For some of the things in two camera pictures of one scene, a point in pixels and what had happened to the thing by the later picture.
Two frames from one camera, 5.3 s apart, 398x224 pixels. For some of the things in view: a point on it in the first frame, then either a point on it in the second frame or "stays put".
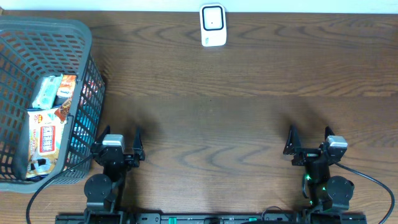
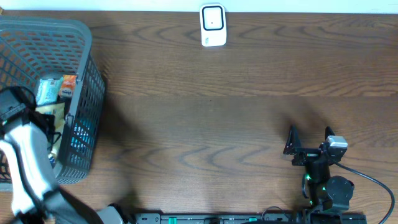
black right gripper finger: x=293 y=141 stays put
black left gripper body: x=129 y=161 → x=48 y=120
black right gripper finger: x=328 y=132 stays put
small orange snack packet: x=67 y=86 stays put
